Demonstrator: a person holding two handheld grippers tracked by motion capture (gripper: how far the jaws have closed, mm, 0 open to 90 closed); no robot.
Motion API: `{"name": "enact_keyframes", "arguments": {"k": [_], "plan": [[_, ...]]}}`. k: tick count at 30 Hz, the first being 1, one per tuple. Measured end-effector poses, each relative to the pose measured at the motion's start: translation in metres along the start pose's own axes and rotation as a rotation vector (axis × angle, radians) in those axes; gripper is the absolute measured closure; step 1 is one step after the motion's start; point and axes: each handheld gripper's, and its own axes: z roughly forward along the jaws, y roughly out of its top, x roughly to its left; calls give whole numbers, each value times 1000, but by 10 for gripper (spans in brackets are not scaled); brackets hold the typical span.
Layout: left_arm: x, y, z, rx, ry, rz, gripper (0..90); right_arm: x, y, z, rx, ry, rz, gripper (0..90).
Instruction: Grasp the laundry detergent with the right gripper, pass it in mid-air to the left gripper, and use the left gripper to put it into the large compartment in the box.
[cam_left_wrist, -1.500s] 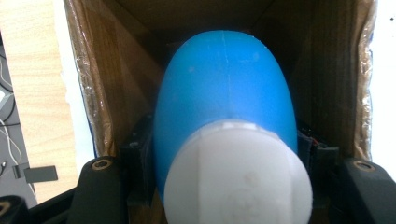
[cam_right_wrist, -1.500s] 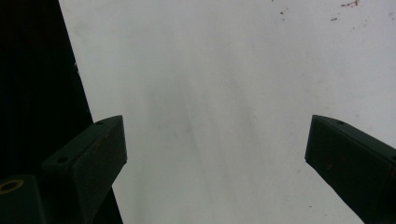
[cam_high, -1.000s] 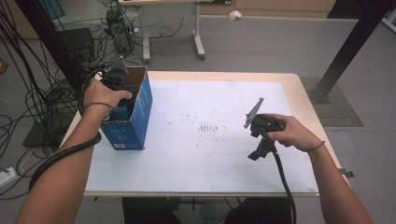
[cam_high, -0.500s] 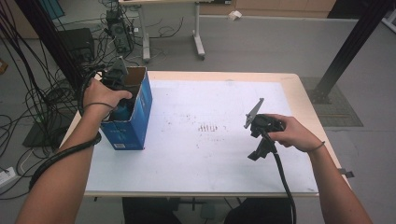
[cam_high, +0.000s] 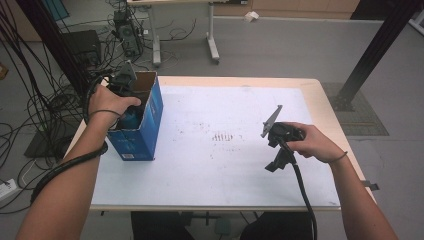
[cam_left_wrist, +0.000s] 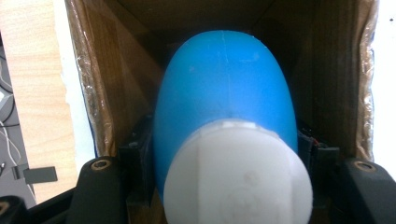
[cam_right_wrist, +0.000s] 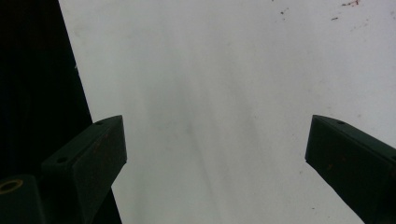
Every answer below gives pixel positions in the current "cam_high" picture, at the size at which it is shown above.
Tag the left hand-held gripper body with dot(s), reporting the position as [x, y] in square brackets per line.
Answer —
[123, 81]

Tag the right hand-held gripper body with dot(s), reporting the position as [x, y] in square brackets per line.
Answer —
[283, 133]

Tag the blue cardboard box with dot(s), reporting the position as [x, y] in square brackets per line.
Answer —
[140, 146]

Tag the person's left hand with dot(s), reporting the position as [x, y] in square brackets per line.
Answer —
[106, 103]

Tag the person's right hand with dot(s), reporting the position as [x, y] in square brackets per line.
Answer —
[316, 145]

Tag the black wrist band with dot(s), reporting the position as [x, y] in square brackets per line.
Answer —
[340, 156]
[103, 111]

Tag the black computer tower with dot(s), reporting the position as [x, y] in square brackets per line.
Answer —
[128, 35]

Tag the black equipment box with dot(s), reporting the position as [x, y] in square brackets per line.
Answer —
[83, 46]

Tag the white table mat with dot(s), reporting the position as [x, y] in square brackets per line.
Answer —
[216, 180]

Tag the light wooden table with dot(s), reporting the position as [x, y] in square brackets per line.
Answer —
[233, 81]

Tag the grey foot pedal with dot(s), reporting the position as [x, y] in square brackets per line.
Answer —
[222, 227]

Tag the grey floor mat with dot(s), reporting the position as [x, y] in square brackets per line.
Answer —
[363, 116]

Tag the black tape piece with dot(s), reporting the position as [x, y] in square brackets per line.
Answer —
[370, 184]

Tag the blue panel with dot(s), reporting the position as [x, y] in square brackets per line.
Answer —
[56, 8]

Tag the white crumpled paper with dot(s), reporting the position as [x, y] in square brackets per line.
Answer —
[251, 16]

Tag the wooden cabinet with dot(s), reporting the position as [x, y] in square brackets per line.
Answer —
[300, 8]

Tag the person's black trousers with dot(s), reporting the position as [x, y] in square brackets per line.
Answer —
[160, 228]

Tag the white power strip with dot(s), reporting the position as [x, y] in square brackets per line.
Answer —
[6, 189]

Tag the black metal post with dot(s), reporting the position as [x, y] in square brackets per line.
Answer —
[56, 46]
[376, 46]

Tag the black metal table frame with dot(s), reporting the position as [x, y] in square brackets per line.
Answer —
[206, 217]

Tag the white desk frame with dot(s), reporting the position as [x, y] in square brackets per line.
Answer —
[211, 36]

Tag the black stand base plate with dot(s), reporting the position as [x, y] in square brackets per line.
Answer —
[43, 146]

